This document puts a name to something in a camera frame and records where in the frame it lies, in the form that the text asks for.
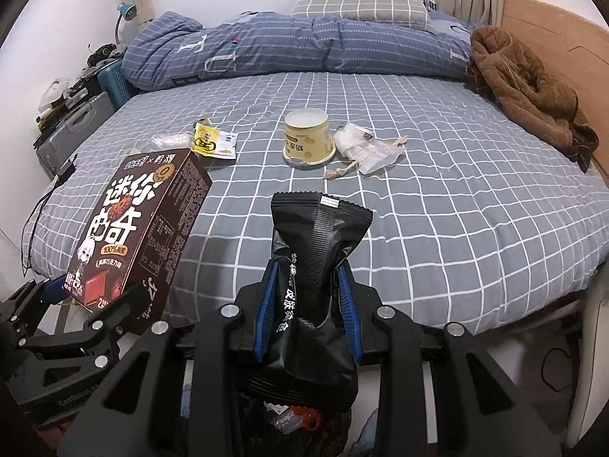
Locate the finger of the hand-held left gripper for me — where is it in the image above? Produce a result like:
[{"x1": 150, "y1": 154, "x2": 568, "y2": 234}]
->
[
  {"x1": 0, "y1": 276, "x2": 73, "y2": 340},
  {"x1": 19, "y1": 284, "x2": 152, "y2": 368}
]

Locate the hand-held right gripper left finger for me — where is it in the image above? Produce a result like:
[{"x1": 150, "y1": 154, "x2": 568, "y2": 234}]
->
[{"x1": 57, "y1": 262, "x2": 277, "y2": 457}]

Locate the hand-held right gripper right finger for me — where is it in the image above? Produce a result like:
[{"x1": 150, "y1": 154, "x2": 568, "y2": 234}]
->
[{"x1": 337, "y1": 267, "x2": 562, "y2": 457}]

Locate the black foil packet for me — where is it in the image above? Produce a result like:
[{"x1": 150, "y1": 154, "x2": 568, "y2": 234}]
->
[{"x1": 242, "y1": 192, "x2": 374, "y2": 405}]

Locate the brown chocolate biscuit box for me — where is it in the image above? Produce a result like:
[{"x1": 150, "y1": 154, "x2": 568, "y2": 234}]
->
[{"x1": 64, "y1": 152, "x2": 213, "y2": 335}]

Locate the black trash bag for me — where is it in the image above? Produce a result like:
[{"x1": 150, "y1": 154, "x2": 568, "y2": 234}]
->
[{"x1": 228, "y1": 381, "x2": 357, "y2": 457}]

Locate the grey suitcase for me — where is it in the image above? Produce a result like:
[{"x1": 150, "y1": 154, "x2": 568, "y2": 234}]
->
[{"x1": 35, "y1": 90, "x2": 117, "y2": 179}]

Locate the clear bag with white contents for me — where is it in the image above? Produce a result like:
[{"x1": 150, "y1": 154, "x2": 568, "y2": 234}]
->
[{"x1": 333, "y1": 123, "x2": 406, "y2": 175}]

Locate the yellow paper cup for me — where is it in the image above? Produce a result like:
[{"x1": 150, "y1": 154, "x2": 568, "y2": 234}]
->
[{"x1": 283, "y1": 109, "x2": 338, "y2": 165}]

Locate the yellow snack packet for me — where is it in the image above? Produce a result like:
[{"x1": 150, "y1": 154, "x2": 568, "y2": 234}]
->
[{"x1": 191, "y1": 121, "x2": 238, "y2": 159}]

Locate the small clear plastic wrapper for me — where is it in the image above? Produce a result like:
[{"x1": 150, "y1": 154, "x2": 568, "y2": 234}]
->
[{"x1": 143, "y1": 133, "x2": 191, "y2": 150}]

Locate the white round object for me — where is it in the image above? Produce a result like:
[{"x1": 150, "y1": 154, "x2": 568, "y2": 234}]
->
[{"x1": 40, "y1": 77, "x2": 67, "y2": 110}]

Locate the teal suitcase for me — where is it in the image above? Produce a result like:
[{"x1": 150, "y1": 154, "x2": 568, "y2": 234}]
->
[{"x1": 97, "y1": 59, "x2": 134, "y2": 110}]

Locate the black clutter pile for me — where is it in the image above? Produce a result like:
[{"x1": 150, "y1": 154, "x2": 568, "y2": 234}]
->
[{"x1": 88, "y1": 45, "x2": 127, "y2": 67}]

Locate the white bedside furniture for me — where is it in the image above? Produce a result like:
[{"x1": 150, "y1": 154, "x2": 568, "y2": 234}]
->
[{"x1": 568, "y1": 290, "x2": 609, "y2": 443}]

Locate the blue striped quilt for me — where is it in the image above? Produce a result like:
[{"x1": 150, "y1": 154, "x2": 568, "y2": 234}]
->
[{"x1": 121, "y1": 10, "x2": 481, "y2": 90}]

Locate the brown padded jacket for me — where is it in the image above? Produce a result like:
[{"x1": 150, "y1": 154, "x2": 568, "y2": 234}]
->
[{"x1": 469, "y1": 26, "x2": 600, "y2": 172}]

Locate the teal desk lamp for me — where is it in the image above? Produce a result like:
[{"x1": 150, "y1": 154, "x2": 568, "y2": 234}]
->
[{"x1": 116, "y1": 2, "x2": 139, "y2": 51}]

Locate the grey checked pillow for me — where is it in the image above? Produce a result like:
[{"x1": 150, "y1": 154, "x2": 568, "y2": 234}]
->
[{"x1": 291, "y1": 0, "x2": 431, "y2": 29}]

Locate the wooden headboard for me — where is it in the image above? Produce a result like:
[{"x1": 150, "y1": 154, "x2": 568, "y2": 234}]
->
[{"x1": 502, "y1": 0, "x2": 609, "y2": 177}]

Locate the black charger with cable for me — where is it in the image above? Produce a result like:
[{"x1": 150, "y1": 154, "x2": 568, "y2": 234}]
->
[{"x1": 21, "y1": 155, "x2": 79, "y2": 277}]

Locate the black floor cable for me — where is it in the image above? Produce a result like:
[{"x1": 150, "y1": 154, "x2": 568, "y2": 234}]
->
[{"x1": 541, "y1": 347, "x2": 572, "y2": 391}]

